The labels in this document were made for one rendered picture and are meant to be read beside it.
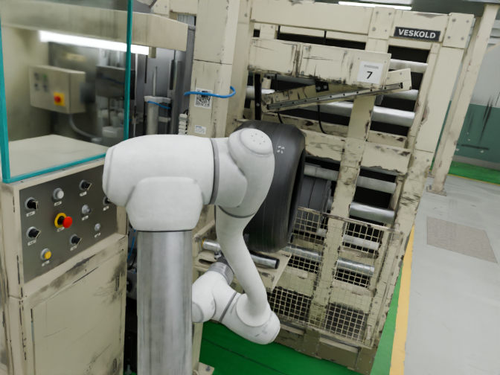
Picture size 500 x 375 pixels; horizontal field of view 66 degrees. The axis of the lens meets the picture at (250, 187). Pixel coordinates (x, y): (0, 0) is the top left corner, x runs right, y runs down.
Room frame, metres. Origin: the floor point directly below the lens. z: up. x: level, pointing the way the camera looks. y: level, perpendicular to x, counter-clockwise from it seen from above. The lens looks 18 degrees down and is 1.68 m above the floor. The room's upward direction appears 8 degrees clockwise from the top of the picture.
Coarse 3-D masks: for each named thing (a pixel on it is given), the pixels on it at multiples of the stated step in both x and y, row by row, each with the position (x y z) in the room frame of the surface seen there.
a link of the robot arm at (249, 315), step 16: (224, 224) 0.79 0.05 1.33; (240, 224) 0.78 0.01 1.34; (224, 240) 0.83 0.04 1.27; (240, 240) 0.85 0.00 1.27; (240, 256) 0.86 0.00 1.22; (240, 272) 0.86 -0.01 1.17; (256, 272) 0.89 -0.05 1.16; (256, 288) 0.89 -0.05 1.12; (240, 304) 0.95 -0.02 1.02; (256, 304) 0.90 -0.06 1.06; (224, 320) 0.96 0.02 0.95; (240, 320) 0.93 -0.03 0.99; (256, 320) 0.92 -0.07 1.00; (272, 320) 0.96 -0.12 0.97; (256, 336) 0.93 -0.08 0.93; (272, 336) 0.94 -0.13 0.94
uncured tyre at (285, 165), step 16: (240, 128) 1.54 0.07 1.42; (256, 128) 1.53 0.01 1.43; (272, 128) 1.53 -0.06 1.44; (288, 128) 1.55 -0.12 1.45; (272, 144) 1.44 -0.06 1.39; (288, 144) 1.45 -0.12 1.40; (304, 144) 1.63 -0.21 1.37; (288, 160) 1.40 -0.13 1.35; (304, 160) 1.74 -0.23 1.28; (288, 176) 1.37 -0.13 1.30; (272, 192) 1.33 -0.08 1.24; (288, 192) 1.36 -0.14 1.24; (272, 208) 1.32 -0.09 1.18; (288, 208) 1.37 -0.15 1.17; (256, 224) 1.34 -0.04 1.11; (272, 224) 1.33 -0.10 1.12; (288, 224) 1.65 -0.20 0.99; (256, 240) 1.37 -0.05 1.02; (272, 240) 1.36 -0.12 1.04; (288, 240) 1.55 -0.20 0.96
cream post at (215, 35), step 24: (216, 0) 1.60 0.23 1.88; (216, 24) 1.60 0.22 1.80; (216, 48) 1.60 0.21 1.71; (192, 72) 1.63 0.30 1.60; (216, 72) 1.59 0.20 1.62; (192, 96) 1.62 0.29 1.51; (192, 120) 1.62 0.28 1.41; (216, 120) 1.60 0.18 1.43; (192, 264) 1.60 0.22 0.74; (192, 336) 1.59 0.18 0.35; (192, 360) 1.61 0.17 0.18
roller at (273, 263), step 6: (204, 240) 1.52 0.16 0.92; (210, 240) 1.52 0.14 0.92; (204, 246) 1.50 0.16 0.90; (210, 246) 1.50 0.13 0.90; (216, 246) 1.49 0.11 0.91; (252, 252) 1.46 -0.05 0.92; (252, 258) 1.44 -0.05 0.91; (258, 258) 1.44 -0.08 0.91; (264, 258) 1.43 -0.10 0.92; (270, 258) 1.43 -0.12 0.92; (276, 258) 1.44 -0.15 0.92; (264, 264) 1.43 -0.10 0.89; (270, 264) 1.42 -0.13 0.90; (276, 264) 1.41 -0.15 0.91
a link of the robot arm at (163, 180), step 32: (128, 160) 0.63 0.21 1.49; (160, 160) 0.64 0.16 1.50; (192, 160) 0.66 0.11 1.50; (128, 192) 0.62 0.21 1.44; (160, 192) 0.62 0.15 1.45; (192, 192) 0.65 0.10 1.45; (160, 224) 0.61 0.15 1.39; (192, 224) 0.65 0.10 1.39; (160, 256) 0.60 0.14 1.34; (160, 288) 0.58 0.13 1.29; (160, 320) 0.56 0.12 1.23; (160, 352) 0.54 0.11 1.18
